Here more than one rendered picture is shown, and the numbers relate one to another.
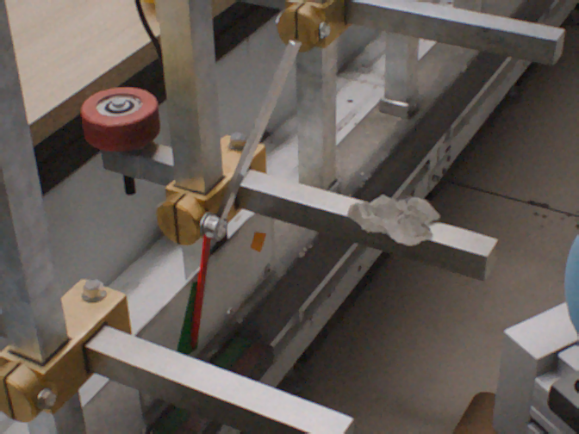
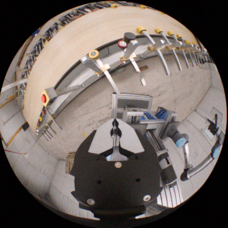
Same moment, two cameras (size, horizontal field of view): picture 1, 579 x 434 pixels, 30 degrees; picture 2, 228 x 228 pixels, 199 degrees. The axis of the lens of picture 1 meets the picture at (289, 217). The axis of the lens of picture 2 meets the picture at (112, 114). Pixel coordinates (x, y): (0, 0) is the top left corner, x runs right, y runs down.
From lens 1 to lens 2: 0.65 m
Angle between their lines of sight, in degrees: 79
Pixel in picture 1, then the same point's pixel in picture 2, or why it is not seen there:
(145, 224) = not seen: hidden behind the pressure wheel
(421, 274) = not seen: hidden behind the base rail
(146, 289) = (121, 52)
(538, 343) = (128, 114)
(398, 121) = (155, 54)
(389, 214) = (140, 74)
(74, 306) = (104, 66)
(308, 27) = (150, 49)
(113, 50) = not seen: hidden behind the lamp
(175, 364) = (110, 78)
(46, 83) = (117, 35)
